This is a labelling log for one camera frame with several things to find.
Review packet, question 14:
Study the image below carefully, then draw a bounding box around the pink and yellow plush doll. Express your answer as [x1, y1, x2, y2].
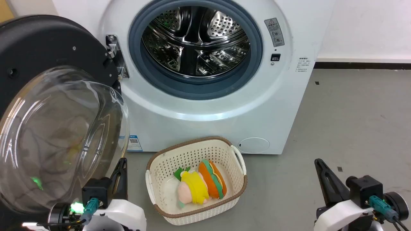
[174, 167, 210, 208]

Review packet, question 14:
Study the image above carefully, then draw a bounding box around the black round washer door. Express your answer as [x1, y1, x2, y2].
[0, 14, 122, 120]

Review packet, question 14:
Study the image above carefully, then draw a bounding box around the metal door hinge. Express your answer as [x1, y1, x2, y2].
[106, 34, 130, 80]

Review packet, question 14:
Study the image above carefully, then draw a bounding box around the teal right cable connector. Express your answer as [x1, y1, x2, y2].
[369, 195, 398, 222]

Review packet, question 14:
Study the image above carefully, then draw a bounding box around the white front-load washing machine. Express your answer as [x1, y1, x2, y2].
[51, 0, 336, 155]

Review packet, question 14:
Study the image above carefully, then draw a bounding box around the teal left cable connector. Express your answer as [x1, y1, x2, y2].
[80, 198, 100, 224]

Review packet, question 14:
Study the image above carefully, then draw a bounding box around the teal cable connector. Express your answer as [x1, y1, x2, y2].
[80, 198, 100, 224]
[369, 195, 398, 222]

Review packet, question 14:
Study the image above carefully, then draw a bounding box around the stainless steel washer drum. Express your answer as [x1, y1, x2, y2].
[141, 6, 251, 78]

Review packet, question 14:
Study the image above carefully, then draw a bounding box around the round white filter cover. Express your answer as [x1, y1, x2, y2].
[238, 137, 270, 154]

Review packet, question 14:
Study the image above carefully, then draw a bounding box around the cream plastic laundry basket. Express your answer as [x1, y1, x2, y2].
[145, 136, 248, 226]

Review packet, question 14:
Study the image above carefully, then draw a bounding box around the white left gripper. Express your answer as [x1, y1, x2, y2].
[83, 158, 147, 231]

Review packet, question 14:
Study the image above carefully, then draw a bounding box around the clear glass door bowl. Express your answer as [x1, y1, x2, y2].
[0, 66, 129, 214]

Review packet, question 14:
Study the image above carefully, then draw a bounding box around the black wall baseboard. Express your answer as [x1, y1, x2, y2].
[313, 62, 411, 70]

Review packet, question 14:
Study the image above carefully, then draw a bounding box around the blue energy label sticker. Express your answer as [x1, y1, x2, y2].
[127, 135, 143, 152]

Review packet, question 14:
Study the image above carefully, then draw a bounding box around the orange hot dog plush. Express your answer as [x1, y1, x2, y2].
[198, 159, 227, 200]

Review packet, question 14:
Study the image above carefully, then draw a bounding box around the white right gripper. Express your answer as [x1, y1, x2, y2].
[314, 158, 375, 231]

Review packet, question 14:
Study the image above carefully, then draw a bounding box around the grey warning sticker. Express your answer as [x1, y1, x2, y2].
[264, 18, 285, 47]

